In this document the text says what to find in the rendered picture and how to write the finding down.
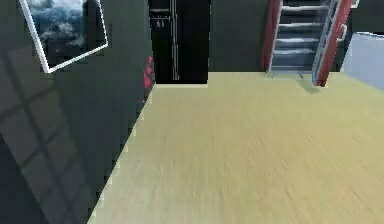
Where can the pink wall object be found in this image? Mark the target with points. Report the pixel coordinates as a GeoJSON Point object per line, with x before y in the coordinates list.
{"type": "Point", "coordinates": [147, 73]}

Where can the pale blue cabinet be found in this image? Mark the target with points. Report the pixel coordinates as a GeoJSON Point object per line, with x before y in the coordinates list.
{"type": "Point", "coordinates": [365, 60]}

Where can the white framed cloud picture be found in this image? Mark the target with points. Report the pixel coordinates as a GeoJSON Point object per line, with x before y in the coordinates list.
{"type": "Point", "coordinates": [63, 26]}

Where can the black fridge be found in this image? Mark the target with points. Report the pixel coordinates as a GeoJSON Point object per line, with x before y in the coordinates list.
{"type": "Point", "coordinates": [181, 40]}

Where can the red and grey shelf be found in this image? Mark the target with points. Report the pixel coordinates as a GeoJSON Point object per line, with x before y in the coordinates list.
{"type": "Point", "coordinates": [300, 36]}

